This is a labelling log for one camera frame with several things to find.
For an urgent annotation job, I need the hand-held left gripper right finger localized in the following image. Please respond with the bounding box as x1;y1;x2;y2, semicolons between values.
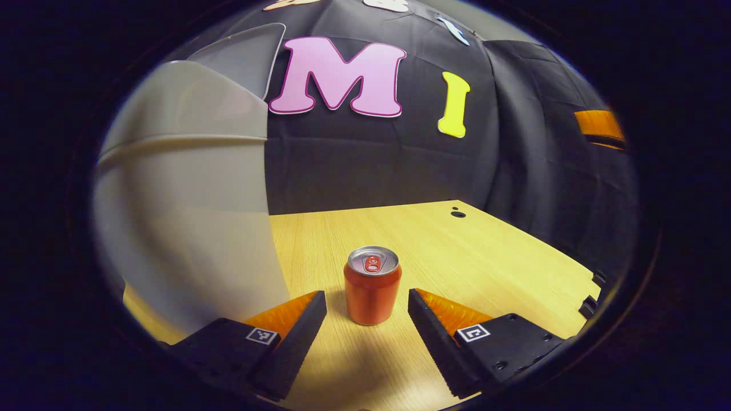
407;288;566;399

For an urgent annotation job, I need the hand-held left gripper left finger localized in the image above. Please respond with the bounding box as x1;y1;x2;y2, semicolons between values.
157;289;328;401

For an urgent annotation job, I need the red pop can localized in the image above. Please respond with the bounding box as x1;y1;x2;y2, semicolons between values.
344;245;403;326

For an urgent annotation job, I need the white desktop garbage bin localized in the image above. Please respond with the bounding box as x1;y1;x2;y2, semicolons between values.
93;23;292;337

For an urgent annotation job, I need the black backdrop cloth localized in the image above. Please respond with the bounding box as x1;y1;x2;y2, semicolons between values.
166;0;640;286

